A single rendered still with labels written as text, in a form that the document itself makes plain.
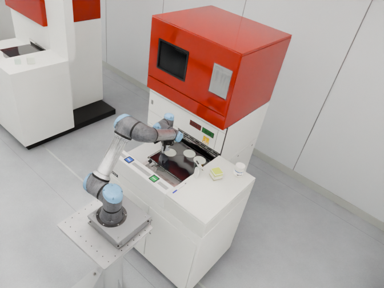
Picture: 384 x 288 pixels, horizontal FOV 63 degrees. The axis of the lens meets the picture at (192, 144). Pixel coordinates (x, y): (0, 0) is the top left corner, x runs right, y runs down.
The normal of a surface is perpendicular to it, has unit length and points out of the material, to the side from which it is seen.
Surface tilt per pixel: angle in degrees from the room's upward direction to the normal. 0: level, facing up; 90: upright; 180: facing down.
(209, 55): 90
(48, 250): 0
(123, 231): 3
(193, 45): 90
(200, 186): 0
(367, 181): 90
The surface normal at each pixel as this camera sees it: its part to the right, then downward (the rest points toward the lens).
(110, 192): 0.29, -0.70
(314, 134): -0.64, 0.39
